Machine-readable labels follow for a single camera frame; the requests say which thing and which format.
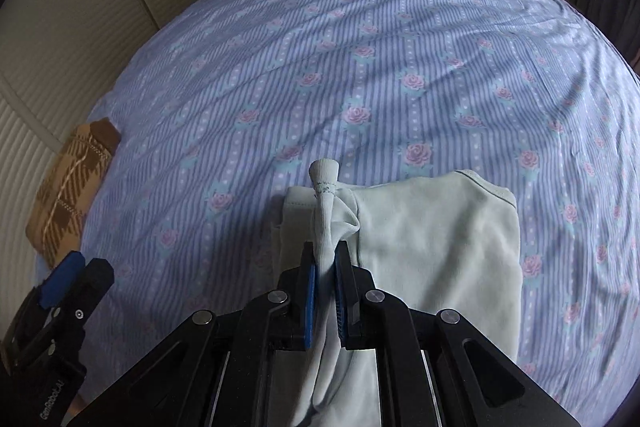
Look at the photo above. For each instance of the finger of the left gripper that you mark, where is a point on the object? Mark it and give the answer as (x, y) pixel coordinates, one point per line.
(54, 288)
(87, 291)

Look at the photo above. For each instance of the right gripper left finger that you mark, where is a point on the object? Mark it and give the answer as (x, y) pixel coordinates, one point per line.
(300, 284)

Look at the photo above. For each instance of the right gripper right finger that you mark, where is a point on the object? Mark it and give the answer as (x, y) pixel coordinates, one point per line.
(351, 284)

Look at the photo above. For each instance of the pale green t-shirt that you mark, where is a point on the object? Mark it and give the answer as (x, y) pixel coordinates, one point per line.
(450, 242)

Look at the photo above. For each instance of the brown plaid folded garment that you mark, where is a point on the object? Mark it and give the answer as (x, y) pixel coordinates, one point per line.
(66, 194)

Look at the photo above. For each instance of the blue floral striped bedspread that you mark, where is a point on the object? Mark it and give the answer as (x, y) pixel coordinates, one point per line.
(231, 104)

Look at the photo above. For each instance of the cream louvered wardrobe doors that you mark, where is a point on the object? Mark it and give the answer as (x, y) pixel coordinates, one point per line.
(57, 58)

